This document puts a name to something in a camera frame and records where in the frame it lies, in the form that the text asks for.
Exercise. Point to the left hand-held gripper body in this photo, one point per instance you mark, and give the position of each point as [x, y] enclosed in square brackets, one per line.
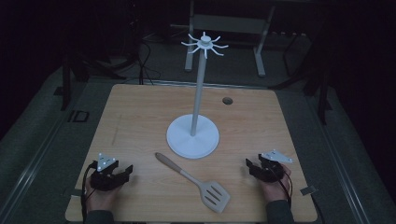
[104, 180]

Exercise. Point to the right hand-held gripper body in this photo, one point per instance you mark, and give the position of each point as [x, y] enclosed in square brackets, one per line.
[269, 171]

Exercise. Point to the white utensil rack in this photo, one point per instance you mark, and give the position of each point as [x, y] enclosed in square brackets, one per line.
[193, 140]

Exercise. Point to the person's left hand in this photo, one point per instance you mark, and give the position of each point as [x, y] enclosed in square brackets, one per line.
[101, 200]

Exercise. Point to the person's right hand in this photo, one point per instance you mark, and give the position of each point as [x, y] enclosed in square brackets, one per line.
[275, 191]

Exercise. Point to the grey tape strip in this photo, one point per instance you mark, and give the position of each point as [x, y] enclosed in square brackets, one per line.
[308, 190]
[71, 191]

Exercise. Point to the black metal stand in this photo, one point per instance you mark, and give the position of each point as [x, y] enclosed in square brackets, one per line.
[323, 96]
[65, 87]

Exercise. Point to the white metal desk frame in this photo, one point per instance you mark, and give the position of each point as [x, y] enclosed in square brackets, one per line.
[230, 24]

